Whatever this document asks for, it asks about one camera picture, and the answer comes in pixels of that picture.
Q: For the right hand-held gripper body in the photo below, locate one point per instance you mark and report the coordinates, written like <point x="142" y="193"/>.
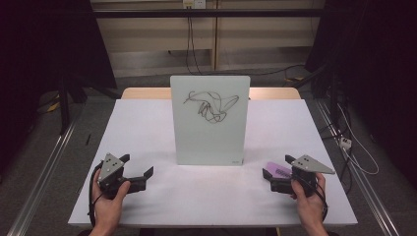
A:
<point x="303" y="173"/>

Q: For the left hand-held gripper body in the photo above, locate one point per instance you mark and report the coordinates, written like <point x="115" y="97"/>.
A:
<point x="109" y="168"/>

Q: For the purple whiteboard eraser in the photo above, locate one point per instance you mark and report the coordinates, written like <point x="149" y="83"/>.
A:
<point x="276" y="169"/>

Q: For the glass whiteboard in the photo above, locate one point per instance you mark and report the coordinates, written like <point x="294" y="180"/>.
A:
<point x="209" y="137"/>

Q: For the person's right hand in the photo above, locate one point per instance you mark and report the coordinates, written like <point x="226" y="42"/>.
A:
<point x="311" y="206"/>

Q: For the person's left hand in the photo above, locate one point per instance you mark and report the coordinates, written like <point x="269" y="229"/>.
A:
<point x="106" y="209"/>

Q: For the small black stick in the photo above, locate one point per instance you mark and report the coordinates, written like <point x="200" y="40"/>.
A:
<point x="88" y="139"/>

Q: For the white power strip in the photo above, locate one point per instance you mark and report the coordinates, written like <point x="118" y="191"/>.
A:
<point x="345" y="143"/>

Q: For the black metal stand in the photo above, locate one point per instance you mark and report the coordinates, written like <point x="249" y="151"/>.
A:
<point x="64" y="105"/>

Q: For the black curtain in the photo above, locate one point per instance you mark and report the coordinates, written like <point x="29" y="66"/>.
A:
<point x="377" y="49"/>
<point x="39" y="42"/>

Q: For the black horizontal bar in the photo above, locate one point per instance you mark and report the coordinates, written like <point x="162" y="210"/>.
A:
<point x="209" y="12"/>

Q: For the metal floor rail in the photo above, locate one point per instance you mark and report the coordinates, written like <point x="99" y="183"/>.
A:
<point x="357" y="170"/>
<point x="36" y="183"/>

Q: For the wooden vertical post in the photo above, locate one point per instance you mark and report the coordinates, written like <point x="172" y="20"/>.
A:
<point x="215" y="39"/>

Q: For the white wall socket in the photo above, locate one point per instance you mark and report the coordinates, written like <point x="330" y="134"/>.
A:
<point x="194" y="3"/>

